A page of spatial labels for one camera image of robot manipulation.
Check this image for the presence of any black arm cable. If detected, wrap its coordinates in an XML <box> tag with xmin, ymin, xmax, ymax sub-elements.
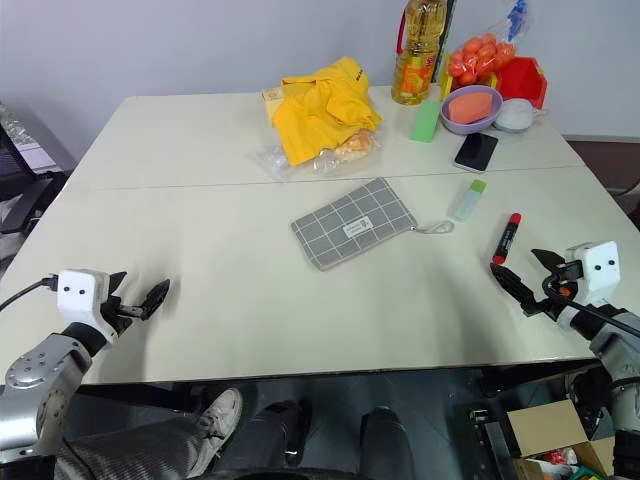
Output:
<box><xmin>547</xmin><ymin>279</ymin><xmax>640</xmax><ymax>338</ymax></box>
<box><xmin>0</xmin><ymin>275</ymin><xmax>61</xmax><ymax>312</ymax></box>

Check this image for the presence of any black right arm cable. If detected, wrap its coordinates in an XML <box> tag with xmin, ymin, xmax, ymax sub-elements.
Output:
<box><xmin>547</xmin><ymin>279</ymin><xmax>640</xmax><ymax>338</ymax></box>

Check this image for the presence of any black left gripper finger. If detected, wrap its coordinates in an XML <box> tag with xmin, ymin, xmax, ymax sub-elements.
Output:
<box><xmin>105</xmin><ymin>271</ymin><xmax>128</xmax><ymax>301</ymax></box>
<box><xmin>140</xmin><ymin>278</ymin><xmax>172</xmax><ymax>322</ymax></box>

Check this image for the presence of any cooking oil bottle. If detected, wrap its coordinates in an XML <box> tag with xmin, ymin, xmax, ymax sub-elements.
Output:
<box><xmin>390</xmin><ymin>0</ymin><xmax>448</xmax><ymax>107</ymax></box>

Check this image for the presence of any black metal frame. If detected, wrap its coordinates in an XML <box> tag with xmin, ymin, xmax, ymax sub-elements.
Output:
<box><xmin>466</xmin><ymin>406</ymin><xmax>517</xmax><ymax>480</ymax></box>

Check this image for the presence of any red plastic bin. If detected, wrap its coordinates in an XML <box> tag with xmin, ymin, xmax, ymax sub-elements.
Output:
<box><xmin>494</xmin><ymin>55</ymin><xmax>552</xmax><ymax>109</ymax></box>

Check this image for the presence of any grey checked pouch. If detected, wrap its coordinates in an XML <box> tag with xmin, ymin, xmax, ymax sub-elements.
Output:
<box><xmin>290</xmin><ymin>176</ymin><xmax>456</xmax><ymax>273</ymax></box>

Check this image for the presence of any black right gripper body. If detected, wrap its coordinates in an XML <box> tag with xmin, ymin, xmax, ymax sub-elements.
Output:
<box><xmin>536</xmin><ymin>261</ymin><xmax>586</xmax><ymax>321</ymax></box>

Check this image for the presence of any bag of orange balls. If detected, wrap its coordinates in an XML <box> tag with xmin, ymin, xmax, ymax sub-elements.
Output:
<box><xmin>445</xmin><ymin>33</ymin><xmax>519</xmax><ymax>92</ymax></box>

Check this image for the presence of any black smartphone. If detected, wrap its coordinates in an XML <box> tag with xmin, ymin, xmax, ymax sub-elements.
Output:
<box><xmin>452</xmin><ymin>131</ymin><xmax>500</xmax><ymax>172</ymax></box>

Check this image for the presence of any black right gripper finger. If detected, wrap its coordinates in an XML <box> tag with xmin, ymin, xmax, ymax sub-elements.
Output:
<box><xmin>489</xmin><ymin>262</ymin><xmax>541</xmax><ymax>318</ymax></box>
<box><xmin>530</xmin><ymin>247</ymin><xmax>565</xmax><ymax>274</ymax></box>

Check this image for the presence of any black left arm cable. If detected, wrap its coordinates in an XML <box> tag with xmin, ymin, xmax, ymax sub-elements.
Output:
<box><xmin>0</xmin><ymin>275</ymin><xmax>61</xmax><ymax>312</ymax></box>

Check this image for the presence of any grey trouser leg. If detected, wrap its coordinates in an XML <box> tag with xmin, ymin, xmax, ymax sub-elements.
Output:
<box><xmin>53</xmin><ymin>415</ymin><xmax>212</xmax><ymax>480</ymax></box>

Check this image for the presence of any pale yellow box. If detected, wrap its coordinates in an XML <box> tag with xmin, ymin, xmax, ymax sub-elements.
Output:
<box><xmin>259</xmin><ymin>85</ymin><xmax>287</xmax><ymax>127</ymax></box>

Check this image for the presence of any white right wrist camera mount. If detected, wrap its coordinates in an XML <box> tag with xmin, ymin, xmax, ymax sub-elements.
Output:
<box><xmin>564</xmin><ymin>240</ymin><xmax>622</xmax><ymax>307</ymax></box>

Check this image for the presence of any purple bowl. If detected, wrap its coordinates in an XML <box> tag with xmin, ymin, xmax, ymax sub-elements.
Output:
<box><xmin>439</xmin><ymin>84</ymin><xmax>504</xmax><ymax>137</ymax></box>

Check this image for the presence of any orange sponge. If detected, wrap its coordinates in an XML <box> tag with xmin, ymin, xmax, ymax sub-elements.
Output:
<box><xmin>447</xmin><ymin>91</ymin><xmax>495</xmax><ymax>125</ymax></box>

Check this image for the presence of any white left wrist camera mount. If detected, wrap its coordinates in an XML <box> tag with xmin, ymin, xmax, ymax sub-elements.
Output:
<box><xmin>56</xmin><ymin>269</ymin><xmax>119</xmax><ymax>344</ymax></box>

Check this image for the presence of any bag of blue clips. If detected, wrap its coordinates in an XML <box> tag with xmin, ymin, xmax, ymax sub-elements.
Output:
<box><xmin>501</xmin><ymin>0</ymin><xmax>532</xmax><ymax>45</ymax></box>

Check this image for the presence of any dark rounded shape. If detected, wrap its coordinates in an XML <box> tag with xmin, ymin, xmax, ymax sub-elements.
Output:
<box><xmin>359</xmin><ymin>406</ymin><xmax>417</xmax><ymax>480</ymax></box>
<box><xmin>243</xmin><ymin>398</ymin><xmax>312</xmax><ymax>470</ymax></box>

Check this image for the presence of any yellow garment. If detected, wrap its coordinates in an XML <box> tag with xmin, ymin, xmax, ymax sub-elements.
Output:
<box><xmin>272</xmin><ymin>55</ymin><xmax>384</xmax><ymax>167</ymax></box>

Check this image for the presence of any white sneaker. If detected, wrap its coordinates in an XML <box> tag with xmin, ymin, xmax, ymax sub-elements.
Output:
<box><xmin>186</xmin><ymin>386</ymin><xmax>245</xmax><ymax>477</ymax></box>

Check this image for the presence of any clear plastic bag with food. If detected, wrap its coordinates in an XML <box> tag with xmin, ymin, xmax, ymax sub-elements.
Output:
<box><xmin>250</xmin><ymin>126</ymin><xmax>385</xmax><ymax>182</ymax></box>

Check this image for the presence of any light green rectangular block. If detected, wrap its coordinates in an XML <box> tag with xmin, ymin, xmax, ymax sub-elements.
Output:
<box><xmin>409</xmin><ymin>99</ymin><xmax>442</xmax><ymax>144</ymax></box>

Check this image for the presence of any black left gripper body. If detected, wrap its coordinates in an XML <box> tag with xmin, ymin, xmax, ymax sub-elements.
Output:
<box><xmin>101</xmin><ymin>293</ymin><xmax>147</xmax><ymax>342</ymax></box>

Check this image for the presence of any glue stick with green cap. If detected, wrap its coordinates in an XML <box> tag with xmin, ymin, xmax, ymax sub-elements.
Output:
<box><xmin>452</xmin><ymin>178</ymin><xmax>488</xmax><ymax>222</ymax></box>

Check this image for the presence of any red marker pen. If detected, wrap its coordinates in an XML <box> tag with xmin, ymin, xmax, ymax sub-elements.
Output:
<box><xmin>490</xmin><ymin>212</ymin><xmax>523</xmax><ymax>265</ymax></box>

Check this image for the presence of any cardboard box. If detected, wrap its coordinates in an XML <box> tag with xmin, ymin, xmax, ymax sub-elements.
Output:
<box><xmin>506</xmin><ymin>397</ymin><xmax>617</xmax><ymax>480</ymax></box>

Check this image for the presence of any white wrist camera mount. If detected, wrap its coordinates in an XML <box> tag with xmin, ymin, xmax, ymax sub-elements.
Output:
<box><xmin>56</xmin><ymin>269</ymin><xmax>119</xmax><ymax>344</ymax></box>
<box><xmin>564</xmin><ymin>240</ymin><xmax>622</xmax><ymax>307</ymax></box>

